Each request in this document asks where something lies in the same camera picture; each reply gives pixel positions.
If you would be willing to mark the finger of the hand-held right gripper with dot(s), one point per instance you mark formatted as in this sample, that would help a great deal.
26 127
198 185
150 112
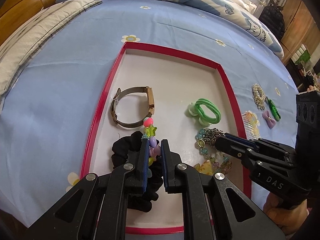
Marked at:
241 141
230 147

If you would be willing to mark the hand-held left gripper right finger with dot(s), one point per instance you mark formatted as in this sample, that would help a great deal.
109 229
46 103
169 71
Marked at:
163 165

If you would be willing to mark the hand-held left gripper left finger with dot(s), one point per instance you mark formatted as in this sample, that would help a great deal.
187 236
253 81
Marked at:
144 165

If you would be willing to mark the black scrunchie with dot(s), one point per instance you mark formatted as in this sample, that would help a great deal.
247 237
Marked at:
125 147

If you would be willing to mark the gold mesh band watch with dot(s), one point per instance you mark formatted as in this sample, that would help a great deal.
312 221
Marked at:
150 100

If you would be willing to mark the red shallow cardboard box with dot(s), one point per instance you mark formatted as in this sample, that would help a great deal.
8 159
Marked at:
170 80

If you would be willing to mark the person's right hand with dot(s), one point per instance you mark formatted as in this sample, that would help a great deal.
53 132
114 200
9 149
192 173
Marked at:
282 215

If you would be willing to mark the clear hair comb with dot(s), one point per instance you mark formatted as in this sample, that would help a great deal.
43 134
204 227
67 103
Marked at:
251 127

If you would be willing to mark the purple bow hair clip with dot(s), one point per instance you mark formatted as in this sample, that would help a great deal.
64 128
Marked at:
269 118

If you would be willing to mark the green beaded hair clip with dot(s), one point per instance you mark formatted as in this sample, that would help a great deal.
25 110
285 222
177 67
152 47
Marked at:
273 110

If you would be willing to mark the green boxes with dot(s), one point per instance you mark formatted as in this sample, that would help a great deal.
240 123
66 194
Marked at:
303 55

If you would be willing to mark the black backpack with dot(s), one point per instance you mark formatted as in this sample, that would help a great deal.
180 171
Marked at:
272 22

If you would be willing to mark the wooden wardrobe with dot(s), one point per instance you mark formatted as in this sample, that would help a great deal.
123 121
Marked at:
300 17

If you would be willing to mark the grey white pillow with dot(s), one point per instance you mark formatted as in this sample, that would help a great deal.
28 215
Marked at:
37 30

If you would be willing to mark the wooden headboard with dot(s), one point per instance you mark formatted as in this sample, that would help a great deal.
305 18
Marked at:
15 7

